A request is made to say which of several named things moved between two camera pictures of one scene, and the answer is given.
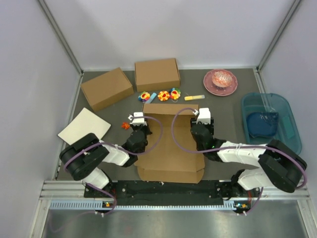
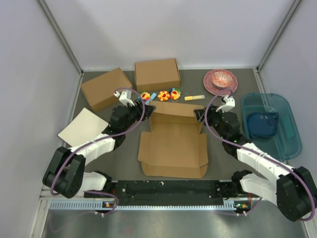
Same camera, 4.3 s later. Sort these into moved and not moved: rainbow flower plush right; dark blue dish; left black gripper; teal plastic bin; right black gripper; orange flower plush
Moved: left black gripper; right black gripper
Not moved: rainbow flower plush right; orange flower plush; teal plastic bin; dark blue dish
